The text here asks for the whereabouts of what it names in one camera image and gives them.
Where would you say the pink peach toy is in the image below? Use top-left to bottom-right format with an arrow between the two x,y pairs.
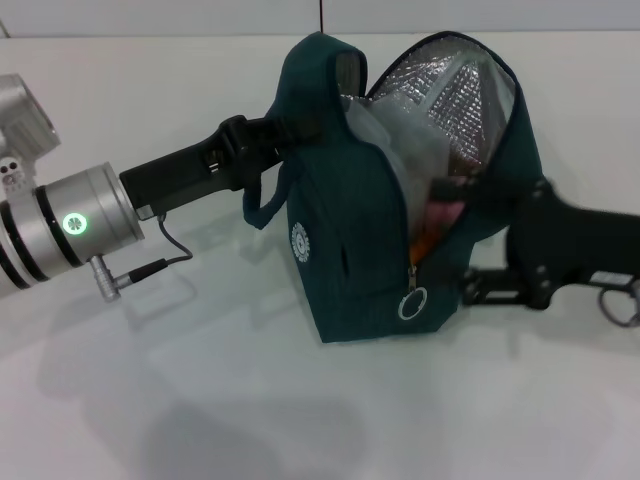
424,198 -> 467,232

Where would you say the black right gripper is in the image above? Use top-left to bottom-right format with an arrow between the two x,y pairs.
429,175 -> 640,311

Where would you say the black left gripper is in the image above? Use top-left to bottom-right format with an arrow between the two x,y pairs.
118,114 -> 322,214

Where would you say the clear blue-rimmed food container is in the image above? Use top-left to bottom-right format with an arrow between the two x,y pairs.
344,97 -> 454,206

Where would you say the yellow banana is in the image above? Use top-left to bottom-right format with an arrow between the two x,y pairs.
409,233 -> 432,262

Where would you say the dark teal insulated lunch bag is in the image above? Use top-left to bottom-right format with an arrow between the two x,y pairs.
243,30 -> 546,345

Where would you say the dark right gripper cable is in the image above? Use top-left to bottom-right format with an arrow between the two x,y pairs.
598,278 -> 640,330

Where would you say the dark gripper cable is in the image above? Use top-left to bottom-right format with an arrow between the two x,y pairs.
598,278 -> 640,330
89,212 -> 195,304

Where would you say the dark left gripper cable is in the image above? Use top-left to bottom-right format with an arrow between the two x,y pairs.
89,212 -> 195,304

